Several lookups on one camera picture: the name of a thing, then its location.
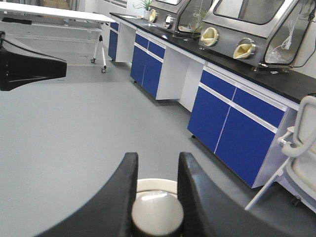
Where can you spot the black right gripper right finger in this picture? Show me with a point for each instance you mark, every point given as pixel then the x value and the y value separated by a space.
pixel 209 212

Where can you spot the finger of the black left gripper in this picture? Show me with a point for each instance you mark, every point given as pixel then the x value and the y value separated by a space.
pixel 21 64

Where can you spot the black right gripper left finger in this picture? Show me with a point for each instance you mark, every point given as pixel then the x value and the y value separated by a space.
pixel 108 213

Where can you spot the glass jar with white lid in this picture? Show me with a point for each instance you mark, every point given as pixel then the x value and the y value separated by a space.
pixel 157 212

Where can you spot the white folding table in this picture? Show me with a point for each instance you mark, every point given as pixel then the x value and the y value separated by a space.
pixel 32 22

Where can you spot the blue white lab bench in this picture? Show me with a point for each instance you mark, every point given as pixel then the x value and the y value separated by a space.
pixel 235 112

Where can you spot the white office chair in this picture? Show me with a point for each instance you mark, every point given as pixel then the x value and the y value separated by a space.
pixel 298 172

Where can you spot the green potted plant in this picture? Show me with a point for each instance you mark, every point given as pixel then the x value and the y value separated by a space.
pixel 145 5

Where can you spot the far steel glove box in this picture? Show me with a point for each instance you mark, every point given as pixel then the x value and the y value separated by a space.
pixel 179 16

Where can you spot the steel glove box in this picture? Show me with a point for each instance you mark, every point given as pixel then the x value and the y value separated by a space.
pixel 179 16
pixel 260 33

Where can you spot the near steel glove box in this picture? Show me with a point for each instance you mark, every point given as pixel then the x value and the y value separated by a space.
pixel 260 33

